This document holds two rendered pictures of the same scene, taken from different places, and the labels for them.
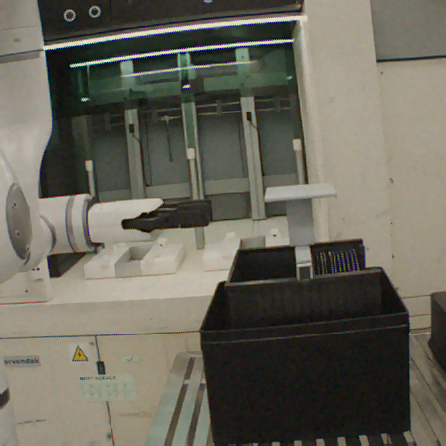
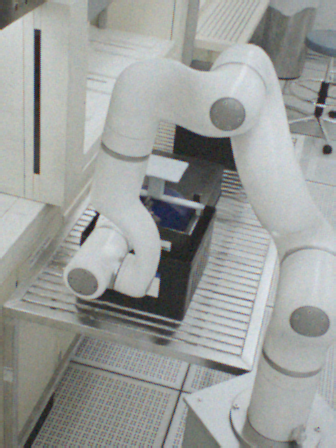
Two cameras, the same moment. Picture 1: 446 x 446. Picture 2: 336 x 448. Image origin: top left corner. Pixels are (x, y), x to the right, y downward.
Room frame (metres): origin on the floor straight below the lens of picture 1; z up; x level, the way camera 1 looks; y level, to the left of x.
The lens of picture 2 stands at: (0.76, 1.39, 1.89)
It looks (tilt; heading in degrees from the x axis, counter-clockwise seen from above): 32 degrees down; 276
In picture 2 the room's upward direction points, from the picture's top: 7 degrees clockwise
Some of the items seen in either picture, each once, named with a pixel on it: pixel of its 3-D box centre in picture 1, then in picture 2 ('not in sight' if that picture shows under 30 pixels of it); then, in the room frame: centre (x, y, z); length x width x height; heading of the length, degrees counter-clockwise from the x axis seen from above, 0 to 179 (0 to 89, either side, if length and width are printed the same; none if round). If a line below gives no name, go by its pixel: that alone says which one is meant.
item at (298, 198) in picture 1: (305, 299); (152, 222); (0.96, -0.11, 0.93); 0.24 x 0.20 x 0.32; 174
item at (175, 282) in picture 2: (307, 349); (148, 249); (0.96, -0.11, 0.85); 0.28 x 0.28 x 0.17; 84
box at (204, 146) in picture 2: not in sight; (221, 115); (0.88, -0.92, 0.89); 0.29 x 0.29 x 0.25; 89
